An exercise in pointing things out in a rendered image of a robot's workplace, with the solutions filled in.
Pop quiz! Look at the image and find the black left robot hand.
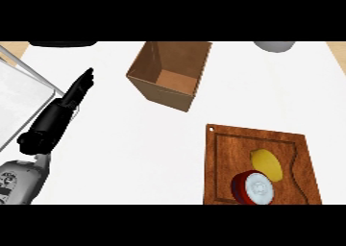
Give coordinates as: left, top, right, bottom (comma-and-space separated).
16, 67, 96, 156

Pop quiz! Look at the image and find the brown cardboard box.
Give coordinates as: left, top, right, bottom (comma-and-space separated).
124, 40, 214, 113

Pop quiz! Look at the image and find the brown wooden cutting board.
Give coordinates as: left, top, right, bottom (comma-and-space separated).
202, 123, 323, 206

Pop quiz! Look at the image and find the yellow lemon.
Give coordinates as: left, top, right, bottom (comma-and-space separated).
249, 148, 283, 183

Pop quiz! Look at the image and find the black round object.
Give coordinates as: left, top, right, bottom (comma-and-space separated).
27, 40, 99, 48

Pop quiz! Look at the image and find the red can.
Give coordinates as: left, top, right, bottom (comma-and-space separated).
229, 170, 275, 206

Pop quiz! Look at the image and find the grey round object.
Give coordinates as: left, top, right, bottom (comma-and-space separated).
252, 40, 295, 54

